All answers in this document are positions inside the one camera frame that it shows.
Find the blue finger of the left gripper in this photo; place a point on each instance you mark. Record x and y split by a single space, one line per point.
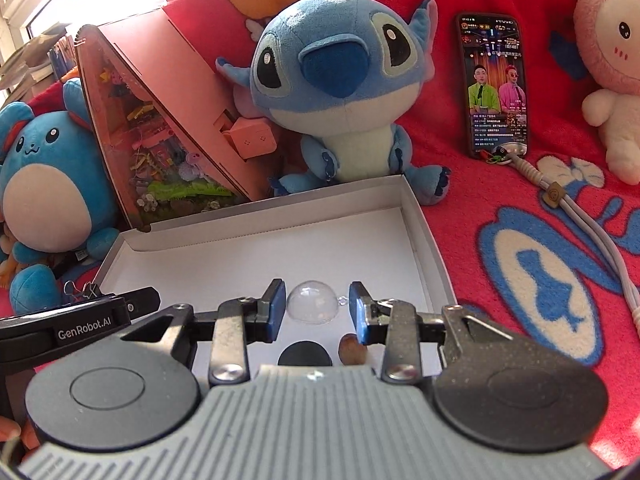
141 302

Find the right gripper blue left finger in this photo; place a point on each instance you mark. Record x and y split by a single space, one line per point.
240 322

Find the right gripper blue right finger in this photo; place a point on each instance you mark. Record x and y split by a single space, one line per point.
394 324

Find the clear plastic dome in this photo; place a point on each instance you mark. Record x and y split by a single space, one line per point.
313 303

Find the black round disc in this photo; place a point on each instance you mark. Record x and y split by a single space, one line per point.
305 353

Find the person's hand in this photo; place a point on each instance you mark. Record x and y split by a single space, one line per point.
10 429

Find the binder clip on box edge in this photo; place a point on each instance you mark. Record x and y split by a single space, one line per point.
72 293

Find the white cardboard box tray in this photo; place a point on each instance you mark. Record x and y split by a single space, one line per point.
372 231

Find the blue round mouse plush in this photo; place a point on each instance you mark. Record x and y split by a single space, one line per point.
56 197

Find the pink triangular diorama house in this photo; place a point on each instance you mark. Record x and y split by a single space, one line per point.
171 138

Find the blue Stitch plush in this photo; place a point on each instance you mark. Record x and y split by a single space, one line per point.
341 73

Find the smartphone with lit screen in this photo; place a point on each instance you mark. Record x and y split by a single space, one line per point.
495 90

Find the pink bunny plush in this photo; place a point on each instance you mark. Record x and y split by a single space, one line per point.
607 34

